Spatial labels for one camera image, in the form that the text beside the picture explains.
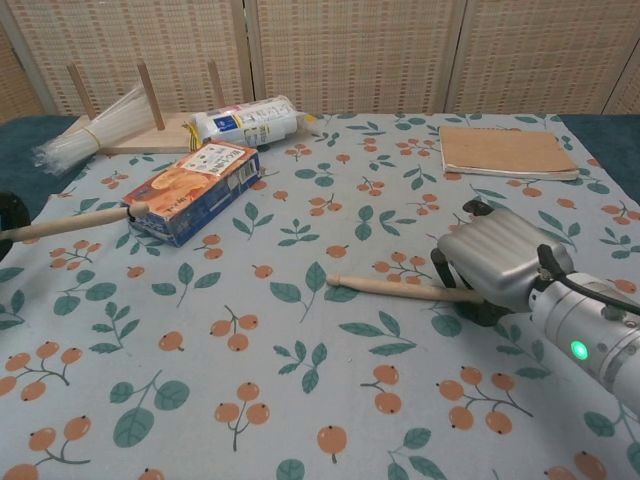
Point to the blue orange cookie box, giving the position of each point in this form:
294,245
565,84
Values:
195,190

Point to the wooden drumstick with black band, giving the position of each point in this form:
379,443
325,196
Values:
75,222

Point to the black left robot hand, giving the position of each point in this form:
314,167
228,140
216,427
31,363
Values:
11,215

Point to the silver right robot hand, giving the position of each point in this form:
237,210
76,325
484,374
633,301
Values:
500,260

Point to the floral fruit print tablecloth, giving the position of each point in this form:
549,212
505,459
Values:
320,375

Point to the clear plastic straw bundle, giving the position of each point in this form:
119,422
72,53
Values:
102,129

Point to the woven bamboo folding screen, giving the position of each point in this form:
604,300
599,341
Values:
350,55

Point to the wooden peg rack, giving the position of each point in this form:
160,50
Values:
150,138

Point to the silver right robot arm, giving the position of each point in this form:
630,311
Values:
600,335

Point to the plain wooden drumstick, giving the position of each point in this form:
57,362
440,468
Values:
400,287

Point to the white plastic wrapped package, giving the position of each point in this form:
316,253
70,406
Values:
250,122

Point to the brown cover notebook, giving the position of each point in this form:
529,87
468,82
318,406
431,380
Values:
505,150

